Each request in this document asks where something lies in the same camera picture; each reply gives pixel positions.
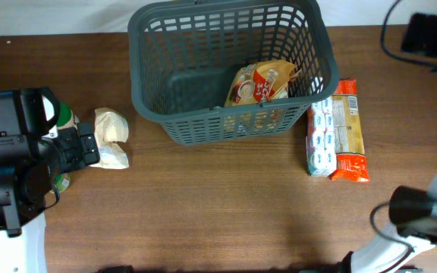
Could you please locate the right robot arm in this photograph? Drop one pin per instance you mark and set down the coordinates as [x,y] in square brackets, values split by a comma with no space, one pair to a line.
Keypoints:
[406,225]

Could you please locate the orange coffee sachet bag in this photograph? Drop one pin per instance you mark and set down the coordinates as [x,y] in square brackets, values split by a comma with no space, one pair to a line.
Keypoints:
[256,84]

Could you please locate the beige paper bag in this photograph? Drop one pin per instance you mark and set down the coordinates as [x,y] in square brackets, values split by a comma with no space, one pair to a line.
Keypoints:
[111,128]

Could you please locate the grey plastic shopping basket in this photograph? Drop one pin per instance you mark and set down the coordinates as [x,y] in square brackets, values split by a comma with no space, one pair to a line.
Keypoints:
[184,56]

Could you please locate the orange biscuit packet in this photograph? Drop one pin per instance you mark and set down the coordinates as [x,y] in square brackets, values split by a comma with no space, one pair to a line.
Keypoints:
[349,146]

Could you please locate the green lid white jar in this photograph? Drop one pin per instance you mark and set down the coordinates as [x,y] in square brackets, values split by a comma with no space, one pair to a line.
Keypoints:
[66,118]

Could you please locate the tissue multipack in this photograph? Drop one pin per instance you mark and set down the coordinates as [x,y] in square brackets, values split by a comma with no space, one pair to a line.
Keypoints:
[320,139]

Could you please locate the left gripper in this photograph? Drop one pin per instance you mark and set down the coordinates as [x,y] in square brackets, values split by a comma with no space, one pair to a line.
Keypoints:
[82,152]

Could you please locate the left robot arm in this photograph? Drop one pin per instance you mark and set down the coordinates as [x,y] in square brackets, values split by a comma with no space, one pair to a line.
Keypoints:
[33,152]

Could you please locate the green lid pesto jar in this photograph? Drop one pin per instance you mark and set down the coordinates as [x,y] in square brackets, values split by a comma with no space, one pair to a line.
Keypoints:
[61,182]

